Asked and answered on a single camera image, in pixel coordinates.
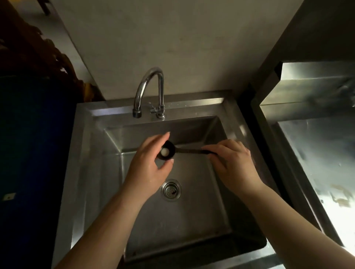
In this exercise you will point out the person's left hand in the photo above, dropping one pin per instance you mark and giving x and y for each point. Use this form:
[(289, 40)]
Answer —
[(144, 166)]

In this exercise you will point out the person's right hand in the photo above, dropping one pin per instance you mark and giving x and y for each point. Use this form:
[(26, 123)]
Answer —
[(235, 169)]

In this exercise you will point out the person's right thumb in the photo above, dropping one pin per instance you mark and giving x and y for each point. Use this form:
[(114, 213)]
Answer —
[(211, 150)]

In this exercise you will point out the person's left thumb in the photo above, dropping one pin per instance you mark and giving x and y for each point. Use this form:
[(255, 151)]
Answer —
[(167, 165)]

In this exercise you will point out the black ladle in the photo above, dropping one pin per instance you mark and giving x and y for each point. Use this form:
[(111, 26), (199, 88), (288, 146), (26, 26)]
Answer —
[(169, 147)]

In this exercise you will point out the person's left forearm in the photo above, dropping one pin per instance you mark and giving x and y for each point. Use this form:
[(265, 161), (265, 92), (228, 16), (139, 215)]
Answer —
[(105, 232)]

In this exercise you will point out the person's right forearm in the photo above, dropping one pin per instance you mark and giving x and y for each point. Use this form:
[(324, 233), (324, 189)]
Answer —
[(294, 230)]

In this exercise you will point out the round metal drain strainer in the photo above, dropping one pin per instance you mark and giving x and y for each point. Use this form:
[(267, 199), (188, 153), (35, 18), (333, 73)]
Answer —
[(171, 189)]

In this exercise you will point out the stainless steel sink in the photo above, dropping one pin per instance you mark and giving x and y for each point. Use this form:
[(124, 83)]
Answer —
[(105, 155)]

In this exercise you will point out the chrome gooseneck faucet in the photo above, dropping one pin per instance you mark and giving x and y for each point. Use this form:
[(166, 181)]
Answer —
[(159, 80)]

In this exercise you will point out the stainless steel counter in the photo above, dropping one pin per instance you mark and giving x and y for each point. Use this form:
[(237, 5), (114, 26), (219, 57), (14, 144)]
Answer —
[(313, 144)]

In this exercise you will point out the blue barrel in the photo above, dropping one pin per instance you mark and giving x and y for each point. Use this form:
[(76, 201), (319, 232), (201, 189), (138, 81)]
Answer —
[(33, 155)]

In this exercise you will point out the small white sticker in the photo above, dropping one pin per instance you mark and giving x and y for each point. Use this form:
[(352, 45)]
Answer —
[(9, 196)]

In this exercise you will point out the dark brown cloth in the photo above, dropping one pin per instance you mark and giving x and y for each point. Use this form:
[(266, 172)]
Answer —
[(30, 47)]

